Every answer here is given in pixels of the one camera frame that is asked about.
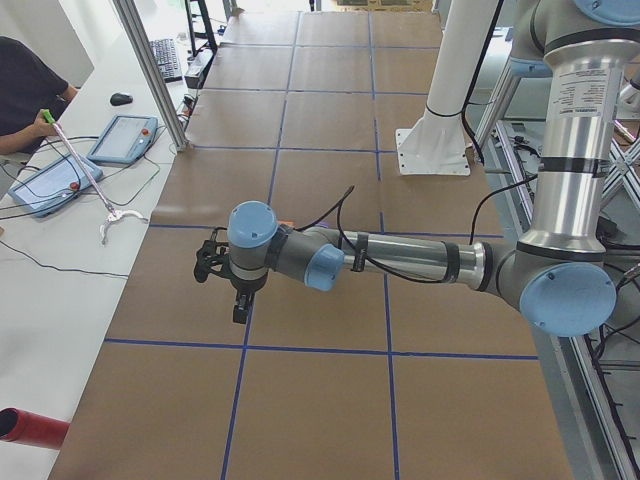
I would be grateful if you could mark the blue teach pendant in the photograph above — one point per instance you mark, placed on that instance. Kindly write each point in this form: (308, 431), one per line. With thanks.
(50, 189)
(125, 139)

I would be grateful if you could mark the person in black shirt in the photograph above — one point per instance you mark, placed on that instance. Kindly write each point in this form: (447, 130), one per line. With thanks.
(28, 88)

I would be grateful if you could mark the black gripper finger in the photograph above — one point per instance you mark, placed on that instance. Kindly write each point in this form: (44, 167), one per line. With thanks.
(239, 310)
(249, 302)

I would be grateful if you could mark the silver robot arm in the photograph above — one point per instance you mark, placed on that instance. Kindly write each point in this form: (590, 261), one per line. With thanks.
(554, 275)

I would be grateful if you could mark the red cylinder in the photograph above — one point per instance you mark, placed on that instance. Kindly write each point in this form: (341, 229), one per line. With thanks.
(27, 428)

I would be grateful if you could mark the black keyboard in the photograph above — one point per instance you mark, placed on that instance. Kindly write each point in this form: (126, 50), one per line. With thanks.
(167, 60)

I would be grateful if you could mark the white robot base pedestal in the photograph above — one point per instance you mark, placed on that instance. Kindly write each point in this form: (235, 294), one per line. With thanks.
(435, 145)

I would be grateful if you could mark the black computer mouse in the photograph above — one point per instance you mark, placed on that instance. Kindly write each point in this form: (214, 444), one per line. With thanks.
(120, 99)

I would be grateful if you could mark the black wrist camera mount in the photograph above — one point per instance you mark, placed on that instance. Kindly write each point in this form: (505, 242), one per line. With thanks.
(213, 258)

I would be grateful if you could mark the far blue teach pendant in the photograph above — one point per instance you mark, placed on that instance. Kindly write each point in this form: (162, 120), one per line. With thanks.
(125, 139)

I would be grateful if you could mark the aluminium frame post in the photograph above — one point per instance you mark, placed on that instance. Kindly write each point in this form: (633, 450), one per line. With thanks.
(134, 28)

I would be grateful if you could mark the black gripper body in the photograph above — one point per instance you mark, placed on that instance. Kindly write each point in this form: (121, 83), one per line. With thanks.
(243, 289)

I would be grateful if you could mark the aluminium side frame rail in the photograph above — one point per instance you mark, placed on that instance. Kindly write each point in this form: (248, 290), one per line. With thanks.
(593, 379)

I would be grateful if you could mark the near blue teach pendant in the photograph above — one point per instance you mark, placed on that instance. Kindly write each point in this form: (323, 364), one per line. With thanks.
(50, 189)

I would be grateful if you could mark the long reacher grabber tool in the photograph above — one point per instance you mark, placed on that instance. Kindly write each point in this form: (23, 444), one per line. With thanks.
(114, 215)

